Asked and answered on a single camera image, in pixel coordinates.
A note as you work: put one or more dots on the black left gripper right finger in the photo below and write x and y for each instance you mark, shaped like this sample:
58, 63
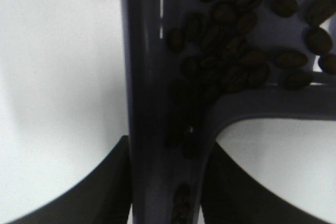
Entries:
230, 195

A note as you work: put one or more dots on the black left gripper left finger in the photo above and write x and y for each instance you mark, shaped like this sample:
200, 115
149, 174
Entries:
103, 196

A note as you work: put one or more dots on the purple plastic dustpan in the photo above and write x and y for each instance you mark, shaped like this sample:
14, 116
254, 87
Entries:
294, 159

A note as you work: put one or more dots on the pile of coffee beans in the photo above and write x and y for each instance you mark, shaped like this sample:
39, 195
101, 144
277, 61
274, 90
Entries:
254, 61

